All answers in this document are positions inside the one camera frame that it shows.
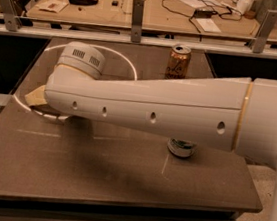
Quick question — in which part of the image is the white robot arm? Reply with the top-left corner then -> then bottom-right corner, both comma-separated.
25,41 -> 277,221

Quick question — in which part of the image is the metal bracket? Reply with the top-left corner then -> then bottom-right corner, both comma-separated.
249,10 -> 277,54
130,0 -> 145,43
0,0 -> 21,32

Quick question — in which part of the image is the black cable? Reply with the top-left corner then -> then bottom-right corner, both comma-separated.
158,0 -> 245,39

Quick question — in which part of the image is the wooden background desk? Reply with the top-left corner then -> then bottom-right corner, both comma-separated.
27,0 -> 260,42

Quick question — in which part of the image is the right metal bracket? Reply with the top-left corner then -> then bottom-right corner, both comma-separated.
249,10 -> 277,54

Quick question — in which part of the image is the white paper card left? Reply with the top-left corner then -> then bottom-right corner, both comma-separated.
37,0 -> 68,13

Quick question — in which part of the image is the small black box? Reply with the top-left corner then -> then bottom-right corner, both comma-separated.
111,0 -> 119,6

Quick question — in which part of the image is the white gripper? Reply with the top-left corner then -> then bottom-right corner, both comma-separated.
24,41 -> 105,107

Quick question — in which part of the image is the white paper sheet right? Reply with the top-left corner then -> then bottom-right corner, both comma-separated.
196,18 -> 221,33

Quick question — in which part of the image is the black flat tool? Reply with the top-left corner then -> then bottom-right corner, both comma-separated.
68,0 -> 99,6

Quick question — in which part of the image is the black power adapter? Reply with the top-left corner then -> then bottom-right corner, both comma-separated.
194,8 -> 214,19

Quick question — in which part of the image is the left metal bracket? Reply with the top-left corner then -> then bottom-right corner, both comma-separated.
0,0 -> 21,32

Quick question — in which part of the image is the green white 7up can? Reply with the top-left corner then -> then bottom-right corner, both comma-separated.
167,139 -> 196,159

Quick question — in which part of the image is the middle metal bracket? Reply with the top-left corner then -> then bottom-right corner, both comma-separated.
130,0 -> 145,43

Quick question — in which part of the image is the orange LaCroix can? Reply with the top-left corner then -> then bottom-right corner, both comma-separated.
165,44 -> 192,80

